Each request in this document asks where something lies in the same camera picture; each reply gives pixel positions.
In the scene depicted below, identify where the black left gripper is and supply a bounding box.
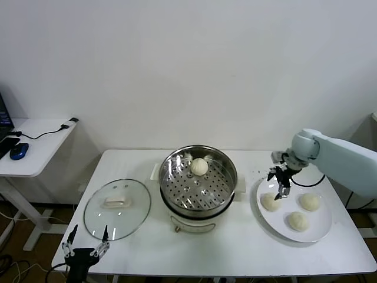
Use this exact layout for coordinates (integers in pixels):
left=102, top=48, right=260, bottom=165
left=61, top=224, right=110, bottom=283

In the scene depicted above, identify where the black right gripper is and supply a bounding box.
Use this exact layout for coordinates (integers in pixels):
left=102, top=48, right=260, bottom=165
left=266, top=164, right=294, bottom=201

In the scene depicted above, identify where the white steamed baozi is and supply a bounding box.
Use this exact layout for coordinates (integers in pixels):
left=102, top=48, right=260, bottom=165
left=260, top=192, right=281, bottom=212
left=299, top=193, right=320, bottom=212
left=287, top=211, right=311, bottom=232
left=190, top=157, right=210, bottom=177

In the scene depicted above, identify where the stainless steel steamer basket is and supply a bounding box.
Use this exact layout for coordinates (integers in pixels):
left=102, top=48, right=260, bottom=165
left=150, top=144, right=247, bottom=212

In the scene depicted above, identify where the glass pot lid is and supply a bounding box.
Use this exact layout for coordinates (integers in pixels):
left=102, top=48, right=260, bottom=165
left=83, top=178, right=152, bottom=242

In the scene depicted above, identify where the white oval plate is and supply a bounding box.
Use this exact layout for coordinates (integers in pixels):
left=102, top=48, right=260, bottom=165
left=255, top=173, right=333, bottom=243

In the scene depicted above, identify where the white electric cooker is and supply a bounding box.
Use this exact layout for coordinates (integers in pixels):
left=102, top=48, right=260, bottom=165
left=160, top=188, right=245, bottom=233

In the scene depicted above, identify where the white side desk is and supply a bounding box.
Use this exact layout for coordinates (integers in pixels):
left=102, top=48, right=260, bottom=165
left=0, top=117, right=79, bottom=251

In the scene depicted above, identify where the light grey side furniture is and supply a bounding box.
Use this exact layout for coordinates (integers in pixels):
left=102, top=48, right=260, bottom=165
left=352, top=113, right=377, bottom=154

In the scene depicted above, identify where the blue computer mouse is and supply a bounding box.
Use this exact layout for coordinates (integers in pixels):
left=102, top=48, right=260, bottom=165
left=8, top=143, right=30, bottom=161

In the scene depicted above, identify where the black laptop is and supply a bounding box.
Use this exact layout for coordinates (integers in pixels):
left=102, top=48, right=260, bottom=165
left=0, top=93, right=15, bottom=142

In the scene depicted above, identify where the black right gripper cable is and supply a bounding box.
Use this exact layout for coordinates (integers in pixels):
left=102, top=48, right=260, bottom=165
left=290, top=173, right=326, bottom=187

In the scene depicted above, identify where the black adapter cable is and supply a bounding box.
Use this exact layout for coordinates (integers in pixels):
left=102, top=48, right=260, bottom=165
left=13, top=117, right=79, bottom=140

